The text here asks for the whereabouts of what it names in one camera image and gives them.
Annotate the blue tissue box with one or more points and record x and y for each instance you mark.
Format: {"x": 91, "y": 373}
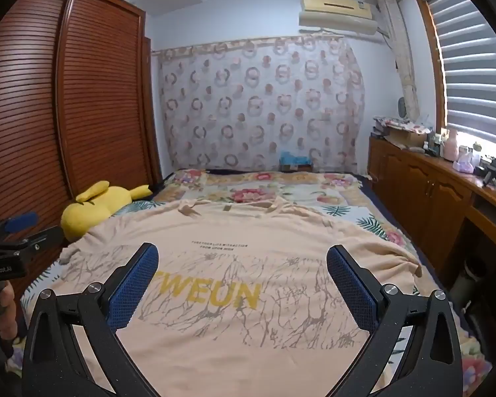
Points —
{"x": 295, "y": 161}

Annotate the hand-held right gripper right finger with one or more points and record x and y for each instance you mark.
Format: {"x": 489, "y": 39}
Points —
{"x": 349, "y": 285}

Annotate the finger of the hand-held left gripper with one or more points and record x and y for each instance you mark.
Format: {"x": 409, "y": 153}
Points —
{"x": 20, "y": 220}
{"x": 41, "y": 238}

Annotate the small round fan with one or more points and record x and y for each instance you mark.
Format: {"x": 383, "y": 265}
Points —
{"x": 401, "y": 106}

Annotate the wall air conditioner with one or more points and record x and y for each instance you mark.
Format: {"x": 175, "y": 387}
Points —
{"x": 339, "y": 14}

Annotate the pink bottle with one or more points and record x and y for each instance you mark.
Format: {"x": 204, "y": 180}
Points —
{"x": 451, "y": 147}

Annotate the pale purple bag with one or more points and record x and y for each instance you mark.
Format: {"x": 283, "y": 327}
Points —
{"x": 463, "y": 163}

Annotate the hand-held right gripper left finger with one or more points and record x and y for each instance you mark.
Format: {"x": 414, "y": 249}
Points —
{"x": 137, "y": 285}

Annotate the wooden cabinet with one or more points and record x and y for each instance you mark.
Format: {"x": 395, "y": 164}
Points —
{"x": 417, "y": 190}

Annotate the striped window blind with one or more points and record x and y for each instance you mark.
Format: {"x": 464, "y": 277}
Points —
{"x": 475, "y": 70}

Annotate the tied beige curtain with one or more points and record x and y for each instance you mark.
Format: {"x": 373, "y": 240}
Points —
{"x": 403, "y": 58}

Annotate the yellow plush toy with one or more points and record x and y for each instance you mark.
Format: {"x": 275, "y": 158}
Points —
{"x": 89, "y": 213}

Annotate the sheer curtain with circles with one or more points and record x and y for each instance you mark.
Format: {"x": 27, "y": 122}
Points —
{"x": 264, "y": 103}

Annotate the dark bottles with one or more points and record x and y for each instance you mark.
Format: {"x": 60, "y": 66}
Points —
{"x": 438, "y": 145}

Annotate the floral patterned cloth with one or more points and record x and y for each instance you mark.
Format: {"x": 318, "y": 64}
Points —
{"x": 396, "y": 123}

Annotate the cardboard box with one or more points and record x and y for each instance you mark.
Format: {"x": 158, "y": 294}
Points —
{"x": 409, "y": 138}

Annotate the grey bin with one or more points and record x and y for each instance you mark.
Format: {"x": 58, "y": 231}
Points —
{"x": 475, "y": 277}

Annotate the black tripod stand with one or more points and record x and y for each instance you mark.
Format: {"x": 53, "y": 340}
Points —
{"x": 492, "y": 171}

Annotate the palm leaf print sheet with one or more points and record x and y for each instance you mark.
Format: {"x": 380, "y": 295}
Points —
{"x": 372, "y": 223}

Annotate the beige printed t-shirt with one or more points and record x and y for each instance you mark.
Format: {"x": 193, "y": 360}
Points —
{"x": 239, "y": 339}

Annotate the person's left hand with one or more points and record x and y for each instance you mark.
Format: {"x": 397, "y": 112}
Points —
{"x": 7, "y": 314}

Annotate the wooden window frame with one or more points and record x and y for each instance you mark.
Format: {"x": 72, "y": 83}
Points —
{"x": 434, "y": 58}

